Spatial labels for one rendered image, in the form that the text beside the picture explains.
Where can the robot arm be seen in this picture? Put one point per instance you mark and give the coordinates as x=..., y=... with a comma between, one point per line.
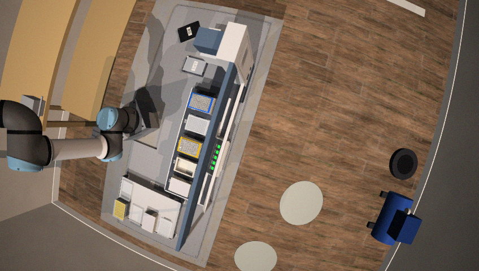
x=28, y=150

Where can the beige open rectangular reservoir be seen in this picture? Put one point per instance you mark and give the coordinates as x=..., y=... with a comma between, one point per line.
x=185, y=166

